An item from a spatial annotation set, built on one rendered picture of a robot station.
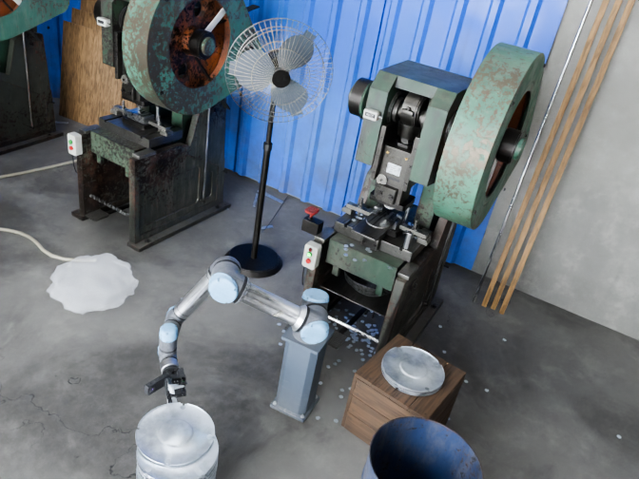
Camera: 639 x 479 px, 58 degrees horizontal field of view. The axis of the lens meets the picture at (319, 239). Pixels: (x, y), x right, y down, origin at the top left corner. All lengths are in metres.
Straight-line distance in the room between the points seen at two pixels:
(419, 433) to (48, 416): 1.62
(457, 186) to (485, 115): 0.30
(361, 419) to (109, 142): 2.29
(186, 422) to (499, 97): 1.74
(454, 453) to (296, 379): 0.78
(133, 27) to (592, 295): 3.25
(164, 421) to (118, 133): 2.12
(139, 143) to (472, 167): 2.19
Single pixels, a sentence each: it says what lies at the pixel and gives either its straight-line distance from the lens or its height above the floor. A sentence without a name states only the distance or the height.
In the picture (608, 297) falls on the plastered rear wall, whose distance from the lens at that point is 4.27.
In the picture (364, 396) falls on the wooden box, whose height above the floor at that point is 0.26.
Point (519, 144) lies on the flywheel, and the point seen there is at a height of 1.36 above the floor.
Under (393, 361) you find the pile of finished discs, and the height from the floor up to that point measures 0.38.
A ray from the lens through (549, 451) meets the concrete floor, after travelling 3.25.
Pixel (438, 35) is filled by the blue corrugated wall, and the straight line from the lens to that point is 3.97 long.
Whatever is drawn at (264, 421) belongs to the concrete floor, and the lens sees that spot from 2.87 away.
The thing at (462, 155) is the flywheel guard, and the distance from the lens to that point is 2.40.
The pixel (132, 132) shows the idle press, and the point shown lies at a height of 0.70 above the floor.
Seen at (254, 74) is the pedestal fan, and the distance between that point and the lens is 3.23.
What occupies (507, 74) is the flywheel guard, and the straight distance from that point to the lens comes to 2.48.
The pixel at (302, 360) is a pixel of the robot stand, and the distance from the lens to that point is 2.66.
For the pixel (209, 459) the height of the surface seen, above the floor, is 0.34.
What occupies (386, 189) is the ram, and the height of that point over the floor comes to 0.96.
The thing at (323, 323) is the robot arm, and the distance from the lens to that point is 2.40.
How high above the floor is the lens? 2.16
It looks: 30 degrees down
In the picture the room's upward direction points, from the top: 11 degrees clockwise
